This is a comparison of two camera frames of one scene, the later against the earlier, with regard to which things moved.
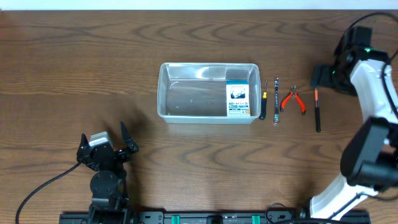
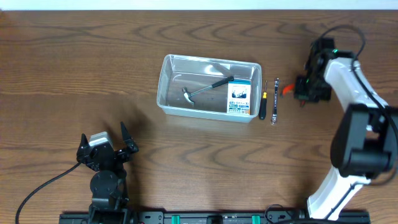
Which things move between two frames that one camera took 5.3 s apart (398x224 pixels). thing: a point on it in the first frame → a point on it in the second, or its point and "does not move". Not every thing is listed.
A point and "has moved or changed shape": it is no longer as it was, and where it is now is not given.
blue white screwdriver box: [238, 103] does not move
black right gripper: [321, 76] → [301, 92]
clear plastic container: [209, 93] has moved or changed shape
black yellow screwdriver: [263, 103] does not move
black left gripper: [106, 152] does not move
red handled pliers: [294, 93] → [287, 91]
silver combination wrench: [276, 117] does not move
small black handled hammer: [317, 111] → [187, 94]
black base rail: [236, 216] does not move
